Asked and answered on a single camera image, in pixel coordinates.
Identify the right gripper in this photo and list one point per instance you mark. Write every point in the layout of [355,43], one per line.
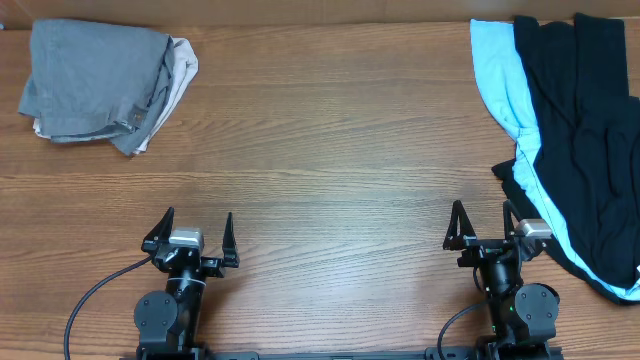
[485,248]

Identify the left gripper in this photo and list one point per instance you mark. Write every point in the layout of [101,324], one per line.
[216,266]

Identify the black t-shirt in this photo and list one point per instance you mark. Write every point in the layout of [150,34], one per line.
[589,128]

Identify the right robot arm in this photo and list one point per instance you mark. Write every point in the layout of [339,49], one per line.
[523,315]

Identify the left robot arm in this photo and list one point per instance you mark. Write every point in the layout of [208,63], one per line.
[168,320]

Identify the light blue t-shirt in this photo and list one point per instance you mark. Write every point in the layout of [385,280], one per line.
[502,84]

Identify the folded beige garment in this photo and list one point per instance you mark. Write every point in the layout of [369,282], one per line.
[182,65]

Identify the folded grey shorts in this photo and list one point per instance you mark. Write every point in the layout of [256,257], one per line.
[49,34]

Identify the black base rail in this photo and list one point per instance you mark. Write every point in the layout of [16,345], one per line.
[340,355]

